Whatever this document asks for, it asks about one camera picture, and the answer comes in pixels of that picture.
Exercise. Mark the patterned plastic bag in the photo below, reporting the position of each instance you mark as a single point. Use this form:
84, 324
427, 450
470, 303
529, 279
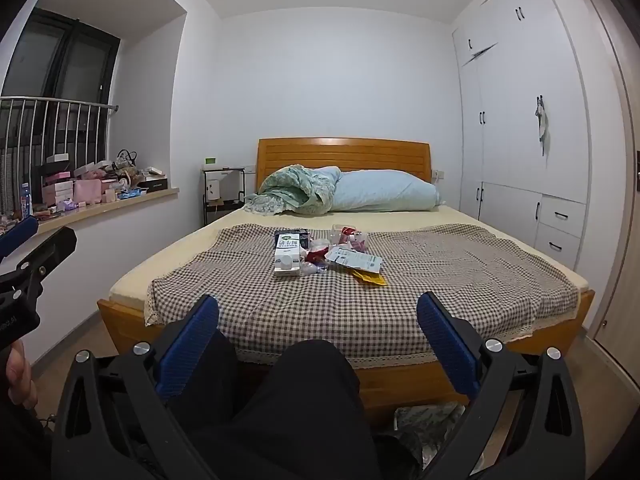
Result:
430, 425

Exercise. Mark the hanging cloth pouch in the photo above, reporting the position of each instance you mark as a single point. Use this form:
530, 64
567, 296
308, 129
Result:
541, 120

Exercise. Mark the person's left hand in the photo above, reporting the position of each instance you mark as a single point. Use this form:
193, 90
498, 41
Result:
19, 372

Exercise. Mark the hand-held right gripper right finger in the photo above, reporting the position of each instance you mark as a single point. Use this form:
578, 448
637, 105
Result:
447, 345

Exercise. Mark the flat black box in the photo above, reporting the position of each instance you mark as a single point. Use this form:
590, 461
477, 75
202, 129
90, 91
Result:
155, 185

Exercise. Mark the light blue pillow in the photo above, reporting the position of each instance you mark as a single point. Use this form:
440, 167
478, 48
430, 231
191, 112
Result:
390, 192

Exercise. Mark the light wooden door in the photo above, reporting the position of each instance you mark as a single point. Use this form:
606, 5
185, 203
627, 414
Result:
620, 210

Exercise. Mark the person's black pants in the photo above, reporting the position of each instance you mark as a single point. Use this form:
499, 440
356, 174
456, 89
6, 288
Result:
300, 410

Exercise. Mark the brown checkered blanket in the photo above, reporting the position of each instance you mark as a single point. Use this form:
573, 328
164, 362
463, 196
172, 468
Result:
400, 305

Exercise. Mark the white plastic bag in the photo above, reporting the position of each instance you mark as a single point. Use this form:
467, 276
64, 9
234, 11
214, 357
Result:
312, 269

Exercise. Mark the red and white snack bag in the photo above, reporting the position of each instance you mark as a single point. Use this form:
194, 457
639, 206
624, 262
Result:
315, 256

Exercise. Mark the white wall socket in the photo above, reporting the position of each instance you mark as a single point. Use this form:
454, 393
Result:
438, 176

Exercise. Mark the white printed packet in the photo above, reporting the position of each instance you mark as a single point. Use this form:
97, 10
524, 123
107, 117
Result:
357, 260

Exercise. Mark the windowsill clutter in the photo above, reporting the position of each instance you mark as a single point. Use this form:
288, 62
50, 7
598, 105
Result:
65, 190

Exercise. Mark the small white device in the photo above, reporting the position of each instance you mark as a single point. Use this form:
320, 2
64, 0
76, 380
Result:
214, 190

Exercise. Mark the person's left forearm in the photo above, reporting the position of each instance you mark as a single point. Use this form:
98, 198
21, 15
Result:
20, 445

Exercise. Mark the beige bed sheet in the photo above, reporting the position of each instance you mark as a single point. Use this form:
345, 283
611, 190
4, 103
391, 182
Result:
400, 221

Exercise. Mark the white wardrobe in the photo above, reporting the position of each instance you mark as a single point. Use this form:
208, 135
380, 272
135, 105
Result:
515, 135

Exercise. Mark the yellow packet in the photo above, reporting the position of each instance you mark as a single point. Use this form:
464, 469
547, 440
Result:
372, 279

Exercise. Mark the wooden bed frame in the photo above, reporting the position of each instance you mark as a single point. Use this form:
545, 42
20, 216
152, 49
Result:
400, 382

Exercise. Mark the dark window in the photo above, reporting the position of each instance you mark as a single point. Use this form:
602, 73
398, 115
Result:
80, 70

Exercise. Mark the white milk carton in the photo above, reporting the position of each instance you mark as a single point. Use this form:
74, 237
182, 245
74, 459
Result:
287, 261

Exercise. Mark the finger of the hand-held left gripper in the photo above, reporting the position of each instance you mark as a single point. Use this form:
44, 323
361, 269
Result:
52, 250
17, 236

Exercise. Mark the metal window railing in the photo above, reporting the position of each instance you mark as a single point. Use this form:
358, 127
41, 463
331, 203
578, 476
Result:
60, 102

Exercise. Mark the black metal nightstand rack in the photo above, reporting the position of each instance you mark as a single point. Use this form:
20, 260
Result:
225, 203

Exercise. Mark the wooden window sill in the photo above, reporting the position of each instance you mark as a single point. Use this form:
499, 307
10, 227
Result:
125, 203

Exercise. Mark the dark blue cardboard box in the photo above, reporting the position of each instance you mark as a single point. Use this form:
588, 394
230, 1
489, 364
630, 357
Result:
301, 234

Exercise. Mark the clear bottle with red label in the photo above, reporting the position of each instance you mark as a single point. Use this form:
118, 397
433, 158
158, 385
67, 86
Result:
346, 236

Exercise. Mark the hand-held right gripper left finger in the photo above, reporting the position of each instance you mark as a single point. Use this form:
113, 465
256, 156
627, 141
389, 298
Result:
187, 345

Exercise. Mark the green floral quilt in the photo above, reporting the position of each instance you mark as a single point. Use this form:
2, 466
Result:
295, 190

